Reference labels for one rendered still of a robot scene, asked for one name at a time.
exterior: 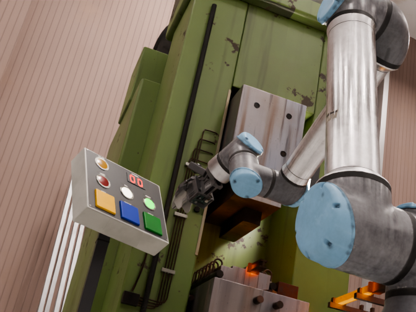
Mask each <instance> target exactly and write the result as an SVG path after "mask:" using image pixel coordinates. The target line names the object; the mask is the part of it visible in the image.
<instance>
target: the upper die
mask: <svg viewBox="0 0 416 312"><path fill-rule="evenodd" d="M213 197H214V201H212V202H211V203H210V204H209V205H208V207H207V213H206V218H205V222H206V223H210V224H212V225H216V226H220V227H221V226H222V225H223V224H224V223H225V222H227V221H228V220H230V219H231V218H232V217H234V216H235V215H236V214H237V213H239V212H240V211H242V210H243V209H244V208H245V207H247V208H249V209H253V210H257V211H260V212H262V217H261V220H263V219H265V218H266V217H268V216H269V215H271V214H272V213H274V212H275V211H277V210H278V209H280V208H281V204H280V203H278V202H274V201H272V200H269V199H266V198H263V197H259V196H255V197H252V198H243V197H239V196H238V195H236V194H235V193H234V192H233V190H232V187H231V184H230V182H228V183H227V184H226V185H224V186H223V188H222V189H221V190H219V191H218V192H216V193H215V194H214V195H213Z"/></svg>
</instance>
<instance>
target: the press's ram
mask: <svg viewBox="0 0 416 312"><path fill-rule="evenodd" d="M305 115H306V106H304V105H302V104H299V103H296V102H293V101H291V100H287V99H285V98H282V97H279V96H276V95H273V94H271V93H268V92H265V91H262V90H259V89H256V88H254V87H250V86H248V85H245V84H243V86H242V87H241V88H240V89H239V91H238V92H237V93H236V94H235V96H234V97H233V98H232V99H231V100H230V102H229V104H228V110H227V115H226V118H225V124H224V128H223V134H222V140H221V143H220V148H219V152H220V151H221V150H222V149H224V148H225V147H226V146H227V145H229V143H231V141H232V140H234V139H235V138H236V137H237V136H239V135H240V134H241V133H243V132H248V133H250V134H251V135H252V136H254V137H255V138H256V139H257V140H258V142H259V143H260V144H261V145H262V148H263V153H262V155H260V156H259V157H258V163H259V165H262V166H264V167H268V168H271V169H274V170H277V171H280V169H281V168H282V167H283V165H285V164H286V162H287V160H288V159H289V158H290V156H291V155H292V154H293V152H294V150H295V149H296V148H297V146H298V145H299V143H300V142H301V140H302V137H303V128H304V123H305Z"/></svg>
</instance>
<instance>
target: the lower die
mask: <svg viewBox="0 0 416 312"><path fill-rule="evenodd" d="M247 268H248V267H245V268H240V267H236V266H232V267H227V266H223V265H221V266H219V267H217V268H216V269H214V272H215V271H217V270H221V271H223V277H222V278H221V279H225V280H229V281H231V282H236V283H238V284H243V285H247V286H249V287H254V288H258V289H261V290H268V289H269V284H270V279H271V276H270V275H267V274H263V273H259V275H256V274H252V273H250V272H247Z"/></svg>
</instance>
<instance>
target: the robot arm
mask: <svg viewBox="0 0 416 312"><path fill-rule="evenodd" d="M317 20H318V22H319V23H321V25H326V26H327V82H326V106H325V107H324V108H323V110H322V111H321V112H320V114H319V116H318V117H317V118H316V120H315V121H314V123H313V124H312V126H311V127H310V128H309V130H308V132H307V133H306V134H305V136H304V138H303V139H302V140H301V142H300V143H299V145H298V146H297V148H296V149H295V150H294V152H293V154H292V155H291V156H290V158H289V159H288V160H287V162H286V164H285V165H283V167H282V168H281V169H280V171H277V170H274V169H271V168H268V167H264V166H262V165H259V163H258V157H259V156H260V155H262V153H263V148H262V145H261V144H260V143H259V142H258V140H257V139H256V138H255V137H254V136H252V135H251V134H250V133H248V132H243V133H241V134H240V135H239V136H237V137H236V138H235V139H234V140H232V141H231V143H229V145H227V146H226V147H225V148H224V149H222V150H221V151H220V152H219V153H218V154H217V155H216V156H214V157H213V158H212V159H211V160H209V162H208V167H207V168H206V169H204V168H203V167H201V165H200V164H199V163H194V162H190V163H189V165H188V168H189V169H191V171H192V172H193V173H195V174H199V175H198V176H197V175H195V176H191V177H190V178H189V179H188V180H185V181H184V182H182V183H181V184H180V185H179V186H178V188H177V190H176V192H175V195H174V197H173V200H172V204H171V208H172V209H180V208H181V207H182V208H183V210H184V211H185V212H186V213H188V212H189V211H190V209H191V204H194V205H196V206H198V207H200V208H202V209H204V208H205V207H207V206H208V205H209V204H210V203H211V202H212V201H214V197H213V194H212V192H214V191H215V190H216V189H219V190H221V189H222V188H223V186H222V183H228V182H230V184H231V187H232V190H233V192H234V193H235V194H236V195H238V196H239V197H243V198H252V197H255V196H259V197H263V198H266V199H269V200H272V201H274V202H278V203H280V204H282V205H284V206H289V207H298V206H299V208H298V212H297V217H296V221H295V231H296V233H297V234H296V236H295V237H296V241H297V245H298V247H299V249H300V251H301V252H302V254H303V255H304V256H305V257H307V258H308V259H310V260H312V261H314V262H317V263H319V264H320V265H322V266H324V267H327V268H332V269H335V270H338V271H342V272H345V273H348V274H351V275H354V276H357V277H361V278H363V279H366V280H370V281H372V282H376V283H379V284H382V285H385V286H386V289H385V300H384V308H383V310H382V312H416V204H414V203H413V202H408V203H405V204H401V205H399V206H397V207H394V206H393V205H392V192H391V185H390V184H389V182H388V181H387V180H386V179H385V178H383V177H382V176H381V173H380V156H379V121H378V86H379V84H380V83H381V81H382V80H383V79H384V77H385V76H386V74H387V73H388V72H389V71H395V70H398V68H399V67H400V66H401V64H402V63H403V62H404V60H405V57H406V55H407V52H408V49H409V28H408V23H407V21H406V18H405V15H404V13H403V12H402V10H401V9H400V8H399V6H397V5H396V4H395V3H394V2H392V1H390V0H323V1H322V3H321V5H320V8H319V11H318V14H317ZM324 159H325V161H324ZM323 161H324V176H322V177H321V178H320V179H319V180H317V182H316V184H315V185H313V186H312V187H310V189H309V187H308V183H309V180H310V179H311V177H312V176H313V175H314V173H315V172H316V170H317V169H318V168H319V166H320V165H321V164H322V163H323Z"/></svg>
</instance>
